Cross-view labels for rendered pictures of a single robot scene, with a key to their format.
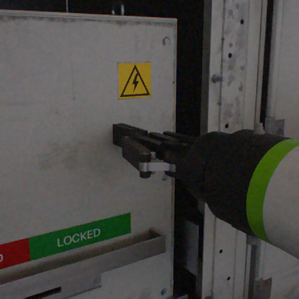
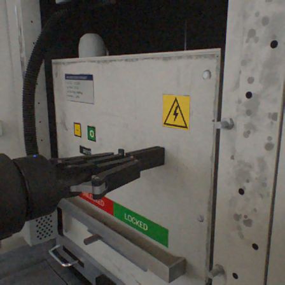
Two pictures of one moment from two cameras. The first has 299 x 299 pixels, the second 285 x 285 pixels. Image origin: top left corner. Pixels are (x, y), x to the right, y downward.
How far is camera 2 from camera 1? 0.65 m
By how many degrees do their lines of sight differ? 79
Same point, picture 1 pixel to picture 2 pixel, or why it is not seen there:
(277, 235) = not seen: outside the picture
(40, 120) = (119, 128)
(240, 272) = not seen: outside the picture
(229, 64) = (247, 107)
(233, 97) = (253, 156)
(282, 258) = not seen: outside the picture
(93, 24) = (148, 61)
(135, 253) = (145, 259)
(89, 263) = (118, 239)
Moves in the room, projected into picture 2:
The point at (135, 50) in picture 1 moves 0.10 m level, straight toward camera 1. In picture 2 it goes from (177, 83) to (110, 84)
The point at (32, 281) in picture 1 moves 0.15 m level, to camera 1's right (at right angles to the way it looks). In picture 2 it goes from (95, 224) to (93, 269)
